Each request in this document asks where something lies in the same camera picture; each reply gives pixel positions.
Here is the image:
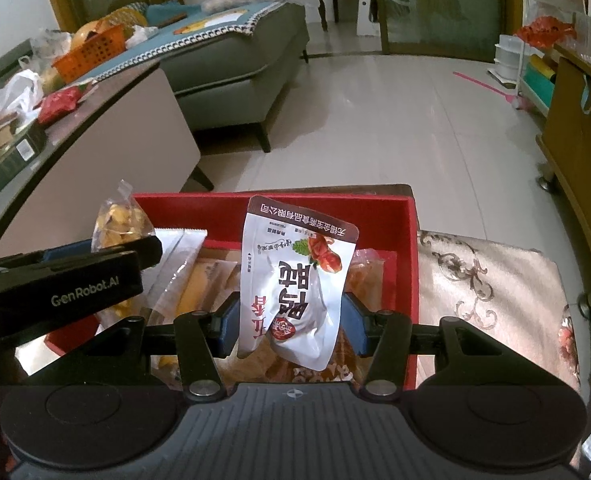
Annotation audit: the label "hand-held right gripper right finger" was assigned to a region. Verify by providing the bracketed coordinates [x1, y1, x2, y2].
[342, 291, 552, 404]

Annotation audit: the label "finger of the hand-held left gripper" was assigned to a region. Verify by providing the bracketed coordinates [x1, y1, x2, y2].
[92, 236, 164, 272]
[0, 240, 96, 273]

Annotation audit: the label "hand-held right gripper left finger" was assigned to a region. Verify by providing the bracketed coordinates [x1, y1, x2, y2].
[29, 294, 239, 404]

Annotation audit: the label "yellow bread packet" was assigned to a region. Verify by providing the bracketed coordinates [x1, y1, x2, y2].
[179, 255, 242, 322]

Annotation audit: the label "orange snack packet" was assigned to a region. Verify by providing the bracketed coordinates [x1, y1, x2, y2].
[344, 247, 387, 307]

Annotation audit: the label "white snack pouch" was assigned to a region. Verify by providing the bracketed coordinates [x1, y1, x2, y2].
[238, 195, 360, 372]

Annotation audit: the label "red cardboard box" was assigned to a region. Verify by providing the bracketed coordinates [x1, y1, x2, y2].
[45, 191, 420, 391]

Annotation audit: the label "clear packet of yellow snacks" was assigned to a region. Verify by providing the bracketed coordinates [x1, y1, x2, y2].
[91, 180, 156, 253]

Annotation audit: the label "white wrapped snack bar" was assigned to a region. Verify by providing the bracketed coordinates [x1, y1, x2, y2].
[142, 227, 209, 322]

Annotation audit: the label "dark green box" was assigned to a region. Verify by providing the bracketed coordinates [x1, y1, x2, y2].
[0, 122, 46, 197]

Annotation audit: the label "beige printed tablecloth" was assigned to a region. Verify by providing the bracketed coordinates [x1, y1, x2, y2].
[22, 230, 582, 397]

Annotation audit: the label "grey curved table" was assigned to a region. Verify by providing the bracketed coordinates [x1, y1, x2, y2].
[0, 62, 216, 261]

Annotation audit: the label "red foil packet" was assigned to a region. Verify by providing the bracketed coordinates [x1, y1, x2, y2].
[38, 85, 94, 126]

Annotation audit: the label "white plastic bag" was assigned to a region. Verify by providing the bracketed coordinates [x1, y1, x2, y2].
[0, 70, 44, 127]

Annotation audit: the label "grey sofa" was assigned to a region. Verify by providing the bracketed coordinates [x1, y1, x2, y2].
[145, 0, 310, 154]

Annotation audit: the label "orange plastic basket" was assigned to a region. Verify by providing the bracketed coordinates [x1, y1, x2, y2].
[52, 22, 128, 84]

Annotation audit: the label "crumpled clear plastic bag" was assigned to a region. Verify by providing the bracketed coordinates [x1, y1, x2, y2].
[28, 27, 73, 69]

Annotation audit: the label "white crumpled tissue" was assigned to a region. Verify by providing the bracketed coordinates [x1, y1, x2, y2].
[124, 25, 159, 49]

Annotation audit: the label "yellow netted fruit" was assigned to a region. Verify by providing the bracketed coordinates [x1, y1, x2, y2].
[72, 4, 149, 48]

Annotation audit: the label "blue crochet-edged blanket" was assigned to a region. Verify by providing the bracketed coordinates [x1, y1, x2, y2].
[80, 0, 289, 82]

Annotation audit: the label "pink fly swatter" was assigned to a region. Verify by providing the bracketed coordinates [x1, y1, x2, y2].
[453, 71, 522, 109]

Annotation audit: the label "wooden cabinet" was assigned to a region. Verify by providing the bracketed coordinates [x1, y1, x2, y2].
[535, 42, 591, 311]

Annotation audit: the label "white cart with coloured rolls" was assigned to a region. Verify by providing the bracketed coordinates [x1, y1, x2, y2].
[518, 52, 559, 117]

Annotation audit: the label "white stacked plastic containers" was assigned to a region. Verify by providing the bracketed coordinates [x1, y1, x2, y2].
[492, 35, 524, 82]

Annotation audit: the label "frosted glass door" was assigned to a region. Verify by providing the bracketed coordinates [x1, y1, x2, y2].
[373, 0, 526, 64]

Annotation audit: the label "red plastic bag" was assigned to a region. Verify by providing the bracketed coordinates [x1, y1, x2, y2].
[515, 16, 579, 49]

